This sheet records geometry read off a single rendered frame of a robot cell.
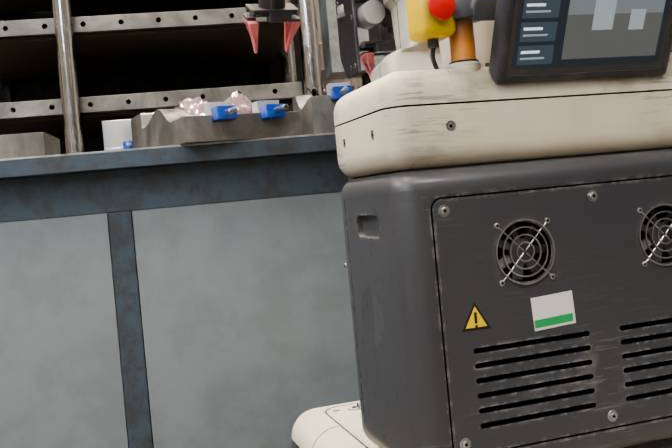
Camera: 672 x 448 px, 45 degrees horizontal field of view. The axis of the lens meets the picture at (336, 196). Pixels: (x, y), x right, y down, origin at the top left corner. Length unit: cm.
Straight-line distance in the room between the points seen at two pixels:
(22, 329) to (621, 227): 123
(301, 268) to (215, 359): 27
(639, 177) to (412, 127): 33
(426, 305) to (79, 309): 99
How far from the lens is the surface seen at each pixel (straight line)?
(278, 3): 176
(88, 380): 184
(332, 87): 181
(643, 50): 115
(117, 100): 265
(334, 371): 184
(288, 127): 178
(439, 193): 100
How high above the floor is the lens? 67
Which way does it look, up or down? level
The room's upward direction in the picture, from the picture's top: 5 degrees counter-clockwise
